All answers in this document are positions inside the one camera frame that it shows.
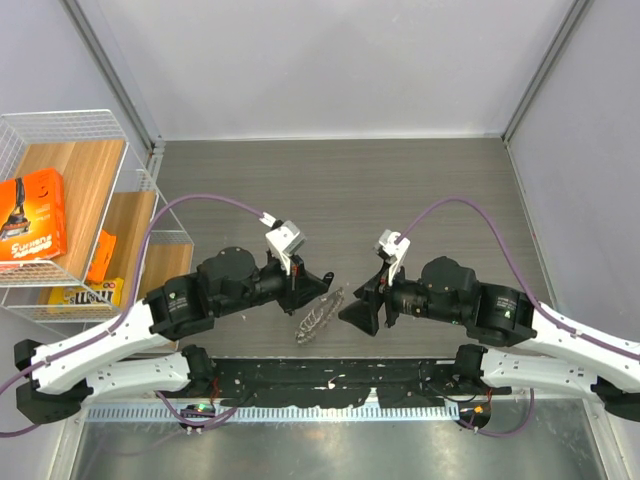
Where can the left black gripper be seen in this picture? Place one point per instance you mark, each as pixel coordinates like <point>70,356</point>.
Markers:
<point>301,287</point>

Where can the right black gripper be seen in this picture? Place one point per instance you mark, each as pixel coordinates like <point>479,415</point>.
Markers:
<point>364,313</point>

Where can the metal disc with key rings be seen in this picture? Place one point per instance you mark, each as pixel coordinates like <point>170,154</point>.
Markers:
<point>319,316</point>

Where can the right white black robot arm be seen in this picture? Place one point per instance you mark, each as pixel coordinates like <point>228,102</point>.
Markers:
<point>522,343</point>

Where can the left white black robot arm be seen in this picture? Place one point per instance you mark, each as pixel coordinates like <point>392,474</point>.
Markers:
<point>63,375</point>

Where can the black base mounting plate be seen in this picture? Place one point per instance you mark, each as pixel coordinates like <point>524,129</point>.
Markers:
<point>334,383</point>

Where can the small orange packet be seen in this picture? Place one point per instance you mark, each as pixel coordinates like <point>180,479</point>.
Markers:
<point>102,257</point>

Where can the yellow candy bag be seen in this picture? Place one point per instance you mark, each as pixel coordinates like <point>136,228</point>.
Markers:
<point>94,297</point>

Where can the orange product box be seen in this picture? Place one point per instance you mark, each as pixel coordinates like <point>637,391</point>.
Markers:
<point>33,220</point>

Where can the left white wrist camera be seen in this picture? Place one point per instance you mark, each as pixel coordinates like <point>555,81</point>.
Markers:
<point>283,240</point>

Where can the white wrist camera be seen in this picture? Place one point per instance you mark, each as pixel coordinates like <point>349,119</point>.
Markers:
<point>392,249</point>
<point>283,240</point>

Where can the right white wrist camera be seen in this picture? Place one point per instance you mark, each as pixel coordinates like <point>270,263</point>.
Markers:
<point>392,249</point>

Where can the white slotted cable duct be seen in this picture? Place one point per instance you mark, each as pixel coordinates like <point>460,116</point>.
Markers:
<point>368,412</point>

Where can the white wire shelf rack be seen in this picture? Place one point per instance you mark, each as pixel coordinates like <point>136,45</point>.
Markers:
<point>107,187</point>

